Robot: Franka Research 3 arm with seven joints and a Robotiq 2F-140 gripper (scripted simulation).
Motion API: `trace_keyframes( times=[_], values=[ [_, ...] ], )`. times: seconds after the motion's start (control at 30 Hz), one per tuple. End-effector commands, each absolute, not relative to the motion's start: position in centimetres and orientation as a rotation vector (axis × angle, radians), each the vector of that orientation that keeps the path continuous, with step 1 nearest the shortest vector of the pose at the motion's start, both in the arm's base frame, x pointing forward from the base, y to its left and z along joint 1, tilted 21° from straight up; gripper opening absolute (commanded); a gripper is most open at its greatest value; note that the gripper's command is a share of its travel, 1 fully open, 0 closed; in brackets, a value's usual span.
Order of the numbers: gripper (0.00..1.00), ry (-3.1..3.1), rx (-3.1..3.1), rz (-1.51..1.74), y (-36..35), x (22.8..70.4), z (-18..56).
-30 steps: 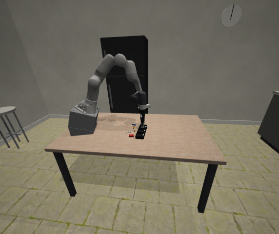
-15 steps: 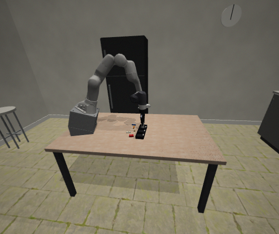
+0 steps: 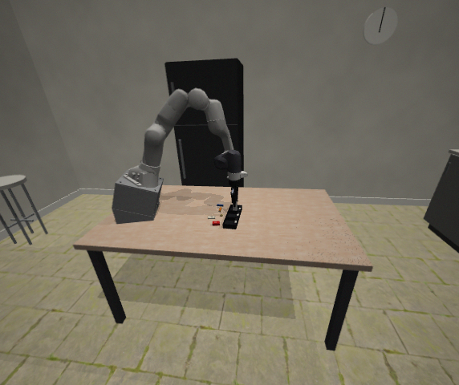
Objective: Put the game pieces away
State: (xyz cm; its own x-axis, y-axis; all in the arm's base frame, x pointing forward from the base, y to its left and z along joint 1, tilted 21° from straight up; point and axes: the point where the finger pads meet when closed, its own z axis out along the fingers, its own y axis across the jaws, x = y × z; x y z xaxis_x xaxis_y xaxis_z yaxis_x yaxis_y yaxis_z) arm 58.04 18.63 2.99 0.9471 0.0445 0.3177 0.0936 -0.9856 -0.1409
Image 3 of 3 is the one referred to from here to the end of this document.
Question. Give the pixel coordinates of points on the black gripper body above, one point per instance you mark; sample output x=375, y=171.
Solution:
x=233, y=183

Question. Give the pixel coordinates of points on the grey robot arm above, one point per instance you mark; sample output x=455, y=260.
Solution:
x=147, y=172

